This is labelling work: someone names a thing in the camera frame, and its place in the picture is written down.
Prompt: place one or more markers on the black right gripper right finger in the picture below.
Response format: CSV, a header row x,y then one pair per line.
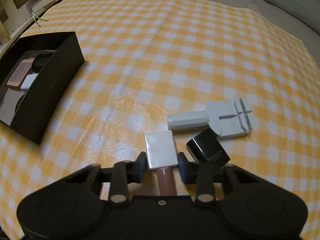
x,y
199,173

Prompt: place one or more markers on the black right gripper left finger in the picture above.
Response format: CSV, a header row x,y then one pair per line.
x,y
125,173

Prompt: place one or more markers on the white cap lipstick tube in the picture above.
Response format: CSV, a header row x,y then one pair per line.
x,y
162,158

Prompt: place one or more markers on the black storage box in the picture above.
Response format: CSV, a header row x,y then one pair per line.
x,y
28,112

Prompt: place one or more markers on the white charger adapter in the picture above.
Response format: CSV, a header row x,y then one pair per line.
x,y
28,81

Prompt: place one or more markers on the black round jar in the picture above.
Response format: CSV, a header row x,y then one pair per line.
x,y
40,61

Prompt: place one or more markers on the pink square compact case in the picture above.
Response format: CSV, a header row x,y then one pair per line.
x,y
20,73

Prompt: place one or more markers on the white watch link tool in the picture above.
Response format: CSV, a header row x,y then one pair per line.
x,y
227,119

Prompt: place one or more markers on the black cube bottle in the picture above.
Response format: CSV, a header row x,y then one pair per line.
x,y
206,148

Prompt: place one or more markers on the yellow white checkered mat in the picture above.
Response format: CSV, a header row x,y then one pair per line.
x,y
145,59

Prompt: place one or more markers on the purple notebook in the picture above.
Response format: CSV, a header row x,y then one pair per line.
x,y
39,4

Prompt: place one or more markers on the wooden shelf unit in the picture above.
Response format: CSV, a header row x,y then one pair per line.
x,y
16,17

